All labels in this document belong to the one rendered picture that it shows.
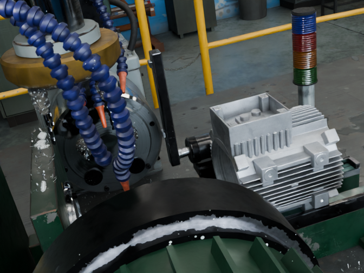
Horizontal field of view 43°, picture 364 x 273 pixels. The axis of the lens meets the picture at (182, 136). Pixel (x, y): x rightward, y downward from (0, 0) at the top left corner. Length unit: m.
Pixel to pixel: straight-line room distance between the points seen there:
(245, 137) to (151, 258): 0.60
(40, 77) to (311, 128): 0.49
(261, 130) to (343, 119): 0.76
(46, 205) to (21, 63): 0.20
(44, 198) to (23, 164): 0.91
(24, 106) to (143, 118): 3.05
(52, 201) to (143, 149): 0.40
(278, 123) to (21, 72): 0.44
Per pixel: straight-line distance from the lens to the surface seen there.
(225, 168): 0.97
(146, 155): 1.06
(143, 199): 0.25
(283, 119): 0.83
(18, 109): 4.04
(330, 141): 0.87
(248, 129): 0.81
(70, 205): 0.80
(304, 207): 0.94
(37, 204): 0.70
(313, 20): 1.19
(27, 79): 0.67
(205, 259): 0.22
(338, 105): 1.65
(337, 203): 0.96
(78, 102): 0.57
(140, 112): 1.02
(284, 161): 0.84
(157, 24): 5.99
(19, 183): 1.51
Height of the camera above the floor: 1.51
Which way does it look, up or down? 27 degrees down
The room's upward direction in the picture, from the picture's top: 9 degrees counter-clockwise
